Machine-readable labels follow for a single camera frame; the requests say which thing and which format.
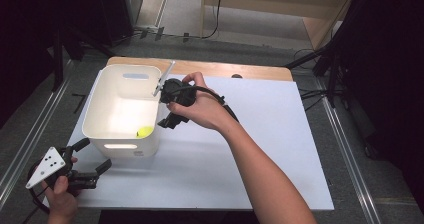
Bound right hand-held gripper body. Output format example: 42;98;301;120
151;60;198;108

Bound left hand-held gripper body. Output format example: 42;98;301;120
25;145;101;196

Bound yellow tennis ball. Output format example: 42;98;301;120
136;125;155;139

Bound white plastic storage bin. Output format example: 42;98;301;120
82;63;163;160

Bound person's right hand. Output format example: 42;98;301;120
166;71;238;134

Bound person's left hand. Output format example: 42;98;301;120
41;156;88;220

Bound wooden table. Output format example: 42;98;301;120
106;56;294;83

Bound black metal stand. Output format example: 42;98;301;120
49;25;116;92

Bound light wooden cabinet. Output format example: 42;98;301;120
199;0;358;51

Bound black tripod stand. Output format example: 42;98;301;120
284;30;353;109

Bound metal floor rail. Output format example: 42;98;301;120
314;78;383;224
0;78;69;202

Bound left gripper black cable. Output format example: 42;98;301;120
22;158;52;224

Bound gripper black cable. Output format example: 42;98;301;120
173;84;240;123
22;158;52;224

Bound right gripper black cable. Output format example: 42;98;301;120
173;84;240;123

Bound hanging black cable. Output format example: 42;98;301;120
200;0;225;41

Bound black floor cables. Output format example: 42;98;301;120
292;48;336;112

